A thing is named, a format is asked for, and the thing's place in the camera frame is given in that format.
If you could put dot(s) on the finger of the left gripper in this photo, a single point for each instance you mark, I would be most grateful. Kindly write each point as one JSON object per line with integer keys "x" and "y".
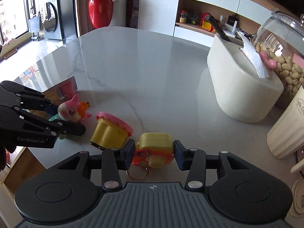
{"x": 17, "y": 95}
{"x": 34, "y": 123}

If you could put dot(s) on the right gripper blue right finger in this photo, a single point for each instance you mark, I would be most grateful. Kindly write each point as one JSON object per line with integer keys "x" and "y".
{"x": 192, "y": 160}

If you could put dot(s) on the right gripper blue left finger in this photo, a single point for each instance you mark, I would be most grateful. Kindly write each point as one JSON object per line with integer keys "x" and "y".
{"x": 112, "y": 161}

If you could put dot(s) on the pink pig toy figure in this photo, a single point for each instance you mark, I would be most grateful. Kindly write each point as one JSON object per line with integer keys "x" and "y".
{"x": 73, "y": 115}

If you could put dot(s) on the yellow pink cupcake toy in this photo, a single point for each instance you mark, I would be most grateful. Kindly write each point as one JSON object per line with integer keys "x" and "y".
{"x": 110, "y": 132}

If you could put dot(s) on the yellow orange camera keychain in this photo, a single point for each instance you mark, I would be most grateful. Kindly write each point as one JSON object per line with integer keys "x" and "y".
{"x": 153, "y": 150}

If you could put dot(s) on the open wooden drawer box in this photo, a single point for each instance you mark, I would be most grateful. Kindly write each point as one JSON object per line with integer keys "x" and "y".
{"x": 22, "y": 164}

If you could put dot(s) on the washing machine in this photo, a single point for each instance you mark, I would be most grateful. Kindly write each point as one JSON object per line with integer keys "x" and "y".
{"x": 51, "y": 19}

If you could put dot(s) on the cream tumbler cup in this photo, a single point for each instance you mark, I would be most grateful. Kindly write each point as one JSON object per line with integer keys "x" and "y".
{"x": 286, "y": 135}

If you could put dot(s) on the white tissue box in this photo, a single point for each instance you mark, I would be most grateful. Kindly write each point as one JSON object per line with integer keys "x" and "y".
{"x": 239, "y": 91}

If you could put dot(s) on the spice jar on shelf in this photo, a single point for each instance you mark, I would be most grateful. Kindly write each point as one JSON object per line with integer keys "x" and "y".
{"x": 183, "y": 17}

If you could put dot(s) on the glass jar of peanuts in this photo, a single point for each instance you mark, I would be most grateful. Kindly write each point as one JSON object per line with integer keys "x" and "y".
{"x": 281, "y": 37}

